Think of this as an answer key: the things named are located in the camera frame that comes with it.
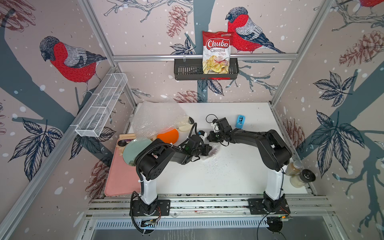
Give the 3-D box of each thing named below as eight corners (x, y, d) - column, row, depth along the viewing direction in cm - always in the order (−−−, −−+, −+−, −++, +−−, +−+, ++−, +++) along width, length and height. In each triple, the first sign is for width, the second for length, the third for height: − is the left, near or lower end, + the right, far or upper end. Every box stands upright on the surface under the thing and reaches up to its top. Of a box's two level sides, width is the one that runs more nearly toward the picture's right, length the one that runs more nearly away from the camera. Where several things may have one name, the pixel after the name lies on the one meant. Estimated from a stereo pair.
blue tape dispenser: (234, 127, 108) (236, 124, 105) (237, 117, 115) (238, 113, 111) (242, 129, 107) (244, 126, 104) (244, 119, 113) (245, 115, 110)
